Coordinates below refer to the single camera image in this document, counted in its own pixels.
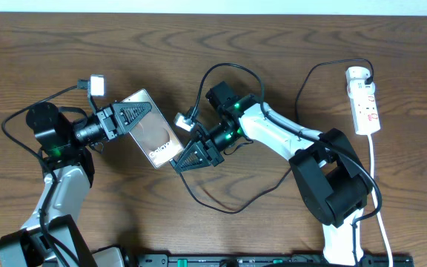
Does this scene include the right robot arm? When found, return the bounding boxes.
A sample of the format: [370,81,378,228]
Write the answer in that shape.
[173,82,373,266]

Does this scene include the black right camera cable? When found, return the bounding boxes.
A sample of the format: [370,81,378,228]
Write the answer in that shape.
[189,62,383,267]

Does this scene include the black USB charging cable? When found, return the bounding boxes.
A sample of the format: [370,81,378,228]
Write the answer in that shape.
[168,58,375,215]

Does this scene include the black camera cable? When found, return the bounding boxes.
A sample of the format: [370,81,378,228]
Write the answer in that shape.
[1,78,90,267]
[189,62,383,267]

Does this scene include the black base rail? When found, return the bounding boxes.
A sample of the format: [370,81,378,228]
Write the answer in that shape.
[131,253,414,267]

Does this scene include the white USB charger plug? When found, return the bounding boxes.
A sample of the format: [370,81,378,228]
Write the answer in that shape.
[345,66,376,99]

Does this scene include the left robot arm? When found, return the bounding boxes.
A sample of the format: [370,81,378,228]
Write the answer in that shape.
[0,102,152,266]

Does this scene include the Galaxy smartphone with bronze screen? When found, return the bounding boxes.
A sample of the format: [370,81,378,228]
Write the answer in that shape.
[123,89,184,168]

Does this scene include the black left camera cable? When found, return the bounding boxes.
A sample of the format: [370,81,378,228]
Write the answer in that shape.
[1,78,90,267]

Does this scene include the white power strip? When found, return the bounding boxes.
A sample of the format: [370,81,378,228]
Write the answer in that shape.
[345,66,382,136]

